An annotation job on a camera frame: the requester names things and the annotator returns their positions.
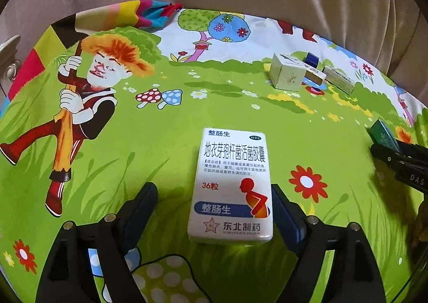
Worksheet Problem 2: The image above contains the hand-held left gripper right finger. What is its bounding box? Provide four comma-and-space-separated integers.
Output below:
271, 184, 390, 303

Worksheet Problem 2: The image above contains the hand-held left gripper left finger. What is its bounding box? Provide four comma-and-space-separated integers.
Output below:
35, 182, 159, 303

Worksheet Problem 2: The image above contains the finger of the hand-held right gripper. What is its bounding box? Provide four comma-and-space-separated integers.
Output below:
397, 142, 428, 157
369, 143, 412, 174

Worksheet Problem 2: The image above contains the green box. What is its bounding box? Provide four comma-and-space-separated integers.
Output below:
369, 119, 401, 153

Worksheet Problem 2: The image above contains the white medicine box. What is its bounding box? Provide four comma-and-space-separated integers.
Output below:
187, 127, 274, 245

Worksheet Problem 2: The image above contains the long white box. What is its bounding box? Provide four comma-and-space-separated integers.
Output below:
322, 65, 356, 95

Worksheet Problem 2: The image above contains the printed cartoon blanket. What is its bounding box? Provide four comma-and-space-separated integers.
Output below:
0, 0, 428, 303

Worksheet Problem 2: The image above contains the white and gold box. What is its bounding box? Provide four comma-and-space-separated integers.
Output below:
302, 67, 327, 85

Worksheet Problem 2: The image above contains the white cube box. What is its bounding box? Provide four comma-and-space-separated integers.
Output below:
269, 53, 307, 91

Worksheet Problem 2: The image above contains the white dressing table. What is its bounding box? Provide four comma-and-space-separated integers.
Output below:
0, 34, 24, 90

